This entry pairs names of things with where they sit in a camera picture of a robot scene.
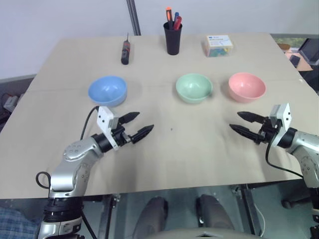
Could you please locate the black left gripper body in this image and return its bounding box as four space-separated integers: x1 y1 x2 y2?
111 119 133 147

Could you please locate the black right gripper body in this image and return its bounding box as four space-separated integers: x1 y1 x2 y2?
257 116 280 145

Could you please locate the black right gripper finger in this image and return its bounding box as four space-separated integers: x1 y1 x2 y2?
237 111 265 124
229 123 260 145

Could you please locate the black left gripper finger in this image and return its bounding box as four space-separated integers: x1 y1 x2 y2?
130 124 155 144
118 112 141 124

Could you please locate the red bowl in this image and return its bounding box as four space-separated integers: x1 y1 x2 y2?
228 72 267 103

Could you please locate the blue bowl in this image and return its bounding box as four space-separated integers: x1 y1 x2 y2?
88 76 129 108

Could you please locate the black orange screwdriver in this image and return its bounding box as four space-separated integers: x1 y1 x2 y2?
121 32 133 65

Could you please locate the green bowl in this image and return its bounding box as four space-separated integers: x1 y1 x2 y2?
175 73 213 105

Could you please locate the clear box of colourful items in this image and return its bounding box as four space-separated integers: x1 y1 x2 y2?
201 34 234 58

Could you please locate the dark rounded left foot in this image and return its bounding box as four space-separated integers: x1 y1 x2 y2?
131 196 169 239

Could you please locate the dark rounded foot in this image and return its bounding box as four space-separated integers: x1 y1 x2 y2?
131 196 169 239
195 194 235 231

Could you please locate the black office chair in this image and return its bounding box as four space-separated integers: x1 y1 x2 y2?
289 38 319 72

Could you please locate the black pen cup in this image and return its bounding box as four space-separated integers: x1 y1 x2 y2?
163 21 183 56

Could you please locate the dark rounded right foot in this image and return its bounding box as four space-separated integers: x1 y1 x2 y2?
195 194 235 231

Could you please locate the grey metal pole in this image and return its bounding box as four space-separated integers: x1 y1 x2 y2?
126 0 142 36

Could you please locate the white power strip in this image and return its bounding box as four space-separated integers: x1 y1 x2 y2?
2 96 19 110

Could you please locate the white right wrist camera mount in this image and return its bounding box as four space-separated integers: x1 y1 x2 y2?
270 102 292 132

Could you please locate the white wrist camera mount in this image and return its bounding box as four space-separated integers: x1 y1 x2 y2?
270 102 292 132
96 106 120 151

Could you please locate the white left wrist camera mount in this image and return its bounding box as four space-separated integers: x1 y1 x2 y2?
96 106 120 151

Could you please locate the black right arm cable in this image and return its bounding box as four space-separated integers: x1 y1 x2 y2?
265 141 305 179

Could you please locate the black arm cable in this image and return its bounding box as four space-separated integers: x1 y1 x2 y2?
35 106 100 190
265 141 305 179

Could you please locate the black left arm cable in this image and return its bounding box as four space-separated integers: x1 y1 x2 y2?
35 106 100 190

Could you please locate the table frame leg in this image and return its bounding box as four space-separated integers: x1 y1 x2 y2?
231 183 262 236
98 194 122 239

